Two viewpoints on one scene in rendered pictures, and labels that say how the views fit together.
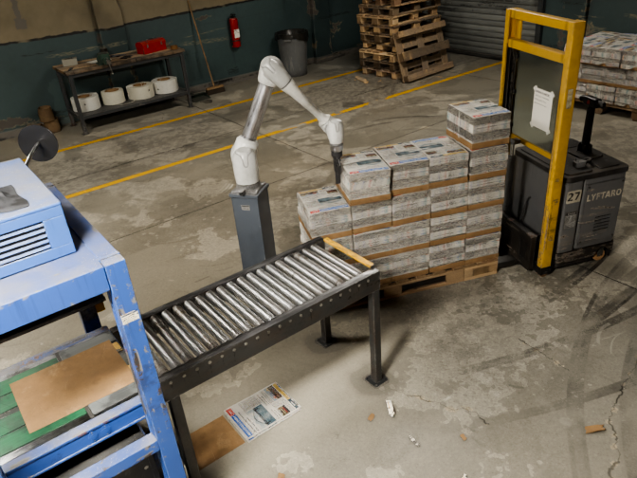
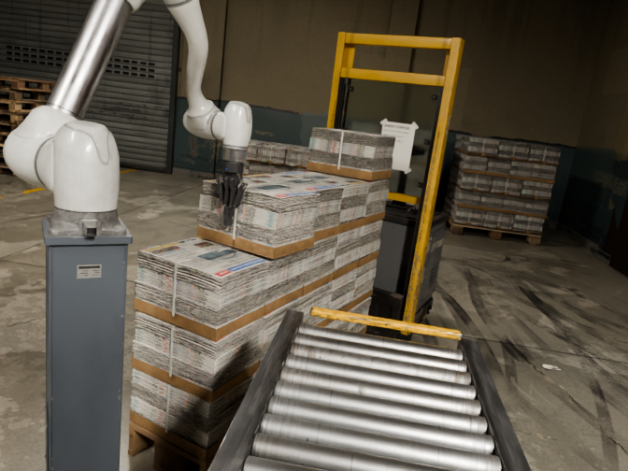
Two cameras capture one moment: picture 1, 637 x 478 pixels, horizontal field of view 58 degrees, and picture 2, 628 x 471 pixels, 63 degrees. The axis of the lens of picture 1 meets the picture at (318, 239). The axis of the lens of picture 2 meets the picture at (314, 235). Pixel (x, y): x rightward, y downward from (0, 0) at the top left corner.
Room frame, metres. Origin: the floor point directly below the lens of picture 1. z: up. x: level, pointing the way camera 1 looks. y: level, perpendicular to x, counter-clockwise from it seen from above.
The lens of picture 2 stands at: (2.15, 1.04, 1.38)
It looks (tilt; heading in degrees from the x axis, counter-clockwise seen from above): 14 degrees down; 311
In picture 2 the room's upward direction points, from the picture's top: 7 degrees clockwise
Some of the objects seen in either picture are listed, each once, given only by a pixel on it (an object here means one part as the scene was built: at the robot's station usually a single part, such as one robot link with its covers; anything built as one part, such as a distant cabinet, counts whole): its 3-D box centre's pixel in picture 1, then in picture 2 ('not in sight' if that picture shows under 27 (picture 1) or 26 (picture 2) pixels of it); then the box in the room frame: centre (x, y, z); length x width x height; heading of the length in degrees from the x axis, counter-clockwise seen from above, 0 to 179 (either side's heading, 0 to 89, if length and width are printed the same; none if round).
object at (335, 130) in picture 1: (335, 130); (235, 122); (3.62, -0.17, 1.30); 0.13 x 0.11 x 0.16; 10
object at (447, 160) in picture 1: (437, 161); (321, 200); (3.79, -0.89, 0.95); 0.38 x 0.29 x 0.23; 11
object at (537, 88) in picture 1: (536, 100); (384, 135); (3.96, -1.62, 1.28); 0.57 x 0.01 x 0.65; 14
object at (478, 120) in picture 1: (473, 192); (338, 248); (3.86, -1.18, 0.65); 0.39 x 0.30 x 1.29; 14
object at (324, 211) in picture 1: (382, 238); (262, 324); (3.68, -0.48, 0.42); 1.17 x 0.39 x 0.83; 104
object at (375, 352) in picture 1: (374, 336); not in sight; (2.66, -0.28, 0.34); 0.06 x 0.06 x 0.68; 35
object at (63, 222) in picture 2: (246, 186); (87, 218); (3.45, 0.43, 1.03); 0.22 x 0.18 x 0.06; 161
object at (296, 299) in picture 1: (281, 287); (378, 428); (2.61, 0.23, 0.77); 0.47 x 0.05 x 0.05; 35
